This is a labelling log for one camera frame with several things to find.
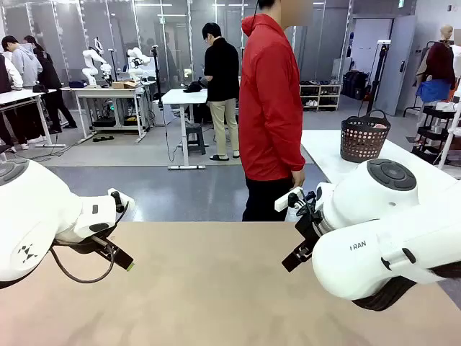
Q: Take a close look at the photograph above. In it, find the white desk with T-feet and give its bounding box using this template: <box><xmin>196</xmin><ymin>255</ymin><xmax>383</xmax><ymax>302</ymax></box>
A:
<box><xmin>0</xmin><ymin>88</ymin><xmax>68</xmax><ymax>149</ymax></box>

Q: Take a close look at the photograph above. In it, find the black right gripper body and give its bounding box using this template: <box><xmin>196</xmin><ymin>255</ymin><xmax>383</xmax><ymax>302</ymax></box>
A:
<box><xmin>294</xmin><ymin>210</ymin><xmax>326</xmax><ymax>250</ymax></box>

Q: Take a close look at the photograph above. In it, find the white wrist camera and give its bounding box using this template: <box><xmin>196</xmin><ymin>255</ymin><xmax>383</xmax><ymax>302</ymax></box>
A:
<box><xmin>274</xmin><ymin>186</ymin><xmax>305</xmax><ymax>213</ymax></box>
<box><xmin>107</xmin><ymin>188</ymin><xmax>135</xmax><ymax>217</ymax></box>

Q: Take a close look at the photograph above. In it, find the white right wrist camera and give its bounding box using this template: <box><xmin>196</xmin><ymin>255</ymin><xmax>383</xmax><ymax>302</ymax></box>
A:
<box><xmin>274</xmin><ymin>186</ymin><xmax>305</xmax><ymax>213</ymax></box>

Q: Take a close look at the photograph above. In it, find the person's right hand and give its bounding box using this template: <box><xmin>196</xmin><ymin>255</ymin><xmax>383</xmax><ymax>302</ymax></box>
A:
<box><xmin>290</xmin><ymin>169</ymin><xmax>307</xmax><ymax>192</ymax></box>

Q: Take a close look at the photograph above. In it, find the black floor stand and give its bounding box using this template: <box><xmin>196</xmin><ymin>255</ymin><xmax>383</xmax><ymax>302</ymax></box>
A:
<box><xmin>361</xmin><ymin>40</ymin><xmax>393</xmax><ymax>117</ymax></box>

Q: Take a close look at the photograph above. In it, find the person's right forearm red sleeve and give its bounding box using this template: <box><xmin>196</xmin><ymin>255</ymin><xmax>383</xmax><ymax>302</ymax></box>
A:
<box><xmin>277</xmin><ymin>107</ymin><xmax>307</xmax><ymax>174</ymax></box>

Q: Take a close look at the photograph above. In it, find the blue bag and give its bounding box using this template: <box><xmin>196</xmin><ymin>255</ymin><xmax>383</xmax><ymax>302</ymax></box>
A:
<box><xmin>415</xmin><ymin>79</ymin><xmax>454</xmax><ymax>105</ymax></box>

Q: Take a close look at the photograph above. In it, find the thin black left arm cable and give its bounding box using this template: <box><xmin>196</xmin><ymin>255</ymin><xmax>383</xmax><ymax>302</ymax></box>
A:
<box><xmin>49</xmin><ymin>236</ymin><xmax>117</xmax><ymax>284</ymax></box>

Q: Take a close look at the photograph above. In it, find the black utility cart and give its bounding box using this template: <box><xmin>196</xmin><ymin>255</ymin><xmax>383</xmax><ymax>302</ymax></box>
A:
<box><xmin>411</xmin><ymin>105</ymin><xmax>461</xmax><ymax>166</ymax></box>

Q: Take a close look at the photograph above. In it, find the person in grey hoodie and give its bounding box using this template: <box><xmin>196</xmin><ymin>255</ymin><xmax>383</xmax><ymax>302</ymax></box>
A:
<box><xmin>1</xmin><ymin>35</ymin><xmax>45</xmax><ymax>145</ymax></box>

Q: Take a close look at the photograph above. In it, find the black suitcase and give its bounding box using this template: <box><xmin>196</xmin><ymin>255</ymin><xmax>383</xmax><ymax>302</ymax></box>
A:
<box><xmin>341</xmin><ymin>70</ymin><xmax>370</xmax><ymax>101</ymax></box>

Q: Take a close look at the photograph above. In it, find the white robot workbench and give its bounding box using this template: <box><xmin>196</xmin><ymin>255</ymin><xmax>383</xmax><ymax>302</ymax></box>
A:
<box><xmin>60</xmin><ymin>81</ymin><xmax>156</xmax><ymax>144</ymax></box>

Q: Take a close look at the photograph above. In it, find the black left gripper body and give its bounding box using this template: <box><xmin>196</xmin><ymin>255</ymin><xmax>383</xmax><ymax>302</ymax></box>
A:
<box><xmin>89</xmin><ymin>233</ymin><xmax>117</xmax><ymax>258</ymax></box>

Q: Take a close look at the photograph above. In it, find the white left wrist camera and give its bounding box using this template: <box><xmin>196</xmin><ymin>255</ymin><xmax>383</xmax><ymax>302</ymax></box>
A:
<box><xmin>107</xmin><ymin>188</ymin><xmax>135</xmax><ymax>217</ymax></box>

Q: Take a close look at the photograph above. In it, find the large white side table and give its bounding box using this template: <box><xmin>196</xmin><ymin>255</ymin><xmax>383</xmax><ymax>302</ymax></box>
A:
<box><xmin>300</xmin><ymin>128</ymin><xmax>461</xmax><ymax>189</ymax></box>

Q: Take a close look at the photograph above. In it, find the person in red jacket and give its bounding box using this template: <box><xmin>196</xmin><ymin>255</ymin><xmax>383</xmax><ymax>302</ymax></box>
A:
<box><xmin>238</xmin><ymin>0</ymin><xmax>315</xmax><ymax>223</ymax></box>

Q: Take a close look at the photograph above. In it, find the dark perforated laundry basket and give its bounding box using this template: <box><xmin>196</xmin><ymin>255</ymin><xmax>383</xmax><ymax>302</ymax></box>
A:
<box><xmin>339</xmin><ymin>109</ymin><xmax>392</xmax><ymax>164</ymax></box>

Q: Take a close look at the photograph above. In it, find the person in black shirt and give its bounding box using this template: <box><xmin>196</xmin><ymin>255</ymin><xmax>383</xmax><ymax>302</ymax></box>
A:
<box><xmin>202</xmin><ymin>22</ymin><xmax>241</xmax><ymax>162</ymax></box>

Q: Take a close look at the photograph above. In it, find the white shoe rack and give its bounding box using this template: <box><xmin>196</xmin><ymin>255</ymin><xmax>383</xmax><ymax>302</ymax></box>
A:
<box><xmin>299</xmin><ymin>82</ymin><xmax>342</xmax><ymax>112</ymax></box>

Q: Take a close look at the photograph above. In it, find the long-haired person in dark clothes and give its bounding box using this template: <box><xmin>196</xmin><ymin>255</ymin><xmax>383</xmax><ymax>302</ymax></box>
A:
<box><xmin>23</xmin><ymin>35</ymin><xmax>79</xmax><ymax>133</ymax></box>

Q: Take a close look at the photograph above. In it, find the white standing desk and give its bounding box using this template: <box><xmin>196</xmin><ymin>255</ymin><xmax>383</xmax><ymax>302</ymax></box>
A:
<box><xmin>160</xmin><ymin>88</ymin><xmax>210</xmax><ymax>171</ymax></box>

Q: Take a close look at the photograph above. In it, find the person in black vest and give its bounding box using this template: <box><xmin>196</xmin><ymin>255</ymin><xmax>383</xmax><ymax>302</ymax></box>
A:
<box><xmin>0</xmin><ymin>53</ymin><xmax>24</xmax><ymax>154</ymax></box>

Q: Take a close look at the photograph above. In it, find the black step stool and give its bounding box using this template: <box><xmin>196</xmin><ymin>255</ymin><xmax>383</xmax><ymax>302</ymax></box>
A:
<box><xmin>184</xmin><ymin>123</ymin><xmax>207</xmax><ymax>156</ymax></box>

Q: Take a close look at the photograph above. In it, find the black camera tripod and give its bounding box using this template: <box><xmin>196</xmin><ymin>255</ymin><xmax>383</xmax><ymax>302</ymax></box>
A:
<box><xmin>151</xmin><ymin>44</ymin><xmax>171</xmax><ymax>146</ymax></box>

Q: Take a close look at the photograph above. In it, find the grey door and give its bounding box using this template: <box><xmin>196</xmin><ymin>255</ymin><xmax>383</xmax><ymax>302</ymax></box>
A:
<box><xmin>382</xmin><ymin>15</ymin><xmax>416</xmax><ymax>117</ymax></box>

